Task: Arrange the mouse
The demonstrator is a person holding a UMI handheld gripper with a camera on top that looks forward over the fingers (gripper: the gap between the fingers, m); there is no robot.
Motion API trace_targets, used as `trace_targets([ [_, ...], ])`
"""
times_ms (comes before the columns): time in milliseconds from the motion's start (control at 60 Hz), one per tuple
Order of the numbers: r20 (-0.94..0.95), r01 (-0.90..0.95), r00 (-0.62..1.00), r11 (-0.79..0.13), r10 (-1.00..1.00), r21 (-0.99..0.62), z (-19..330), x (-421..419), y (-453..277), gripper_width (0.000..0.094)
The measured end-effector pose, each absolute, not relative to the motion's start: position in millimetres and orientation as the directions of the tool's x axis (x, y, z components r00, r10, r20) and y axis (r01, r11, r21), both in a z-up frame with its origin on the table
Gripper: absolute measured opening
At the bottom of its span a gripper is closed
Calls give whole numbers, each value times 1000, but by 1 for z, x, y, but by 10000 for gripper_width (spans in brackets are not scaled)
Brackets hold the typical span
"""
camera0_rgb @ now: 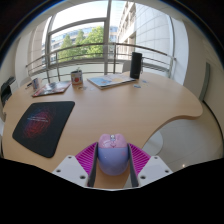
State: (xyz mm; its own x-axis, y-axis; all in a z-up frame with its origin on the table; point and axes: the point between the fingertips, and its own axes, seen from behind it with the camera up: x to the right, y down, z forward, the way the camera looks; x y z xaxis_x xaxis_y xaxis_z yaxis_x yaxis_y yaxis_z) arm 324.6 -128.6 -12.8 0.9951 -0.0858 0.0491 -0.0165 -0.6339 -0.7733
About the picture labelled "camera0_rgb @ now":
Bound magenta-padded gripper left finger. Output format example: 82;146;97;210
52;142;99;188

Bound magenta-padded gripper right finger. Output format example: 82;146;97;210
127;143;174;188

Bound pink and lilac computer mouse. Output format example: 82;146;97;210
96;133;130;177

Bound black mouse pad red print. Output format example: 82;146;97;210
12;100;76;159

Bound red and blue magazine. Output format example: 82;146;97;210
31;80;72;98

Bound white mug red print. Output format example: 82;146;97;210
70;69;84;86

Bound open light blue booklet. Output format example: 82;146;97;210
87;73;137;90

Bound white chair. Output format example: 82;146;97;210
121;61;133;74
19;76;33;87

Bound black office printer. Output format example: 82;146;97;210
0;76;17;108

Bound black cylinder speaker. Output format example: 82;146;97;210
129;51;143;80

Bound metal balcony railing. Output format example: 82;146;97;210
25;42;177;83

